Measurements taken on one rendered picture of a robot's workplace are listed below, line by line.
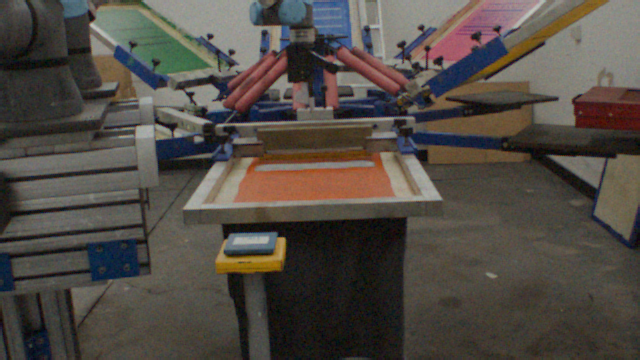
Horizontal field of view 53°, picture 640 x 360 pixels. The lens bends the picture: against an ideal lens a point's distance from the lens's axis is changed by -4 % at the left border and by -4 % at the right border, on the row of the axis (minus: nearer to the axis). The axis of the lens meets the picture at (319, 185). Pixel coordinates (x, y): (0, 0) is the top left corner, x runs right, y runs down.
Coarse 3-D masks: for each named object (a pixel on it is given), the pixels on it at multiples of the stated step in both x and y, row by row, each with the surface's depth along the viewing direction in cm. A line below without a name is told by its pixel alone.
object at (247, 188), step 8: (256, 160) 212; (288, 160) 210; (296, 160) 209; (304, 160) 209; (312, 160) 208; (248, 168) 201; (248, 176) 191; (256, 176) 191; (240, 184) 183; (248, 184) 182; (256, 184) 182; (240, 192) 174; (248, 192) 174; (240, 200) 167; (248, 200) 167; (256, 200) 166; (264, 200) 166; (272, 200) 166; (280, 200) 165; (288, 200) 165; (296, 200) 165
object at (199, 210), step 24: (216, 168) 187; (408, 168) 179; (216, 192) 173; (432, 192) 154; (192, 216) 149; (216, 216) 149; (240, 216) 149; (264, 216) 149; (288, 216) 149; (312, 216) 149; (336, 216) 149; (360, 216) 149; (384, 216) 149; (408, 216) 149
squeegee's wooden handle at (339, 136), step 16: (288, 128) 206; (304, 128) 205; (320, 128) 205; (336, 128) 204; (352, 128) 204; (368, 128) 204; (272, 144) 206; (288, 144) 206; (304, 144) 206; (320, 144) 206; (336, 144) 206; (352, 144) 206
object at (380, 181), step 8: (320, 160) 208; (328, 160) 207; (336, 160) 207; (344, 160) 206; (352, 160) 207; (360, 160) 206; (368, 160) 206; (376, 160) 205; (320, 168) 197; (328, 168) 197; (336, 168) 196; (344, 168) 196; (352, 168) 196; (360, 168) 195; (368, 168) 195; (376, 168) 194; (368, 176) 186; (376, 176) 185; (384, 176) 185; (376, 184) 177; (384, 184) 176; (376, 192) 169; (384, 192) 169; (392, 192) 168
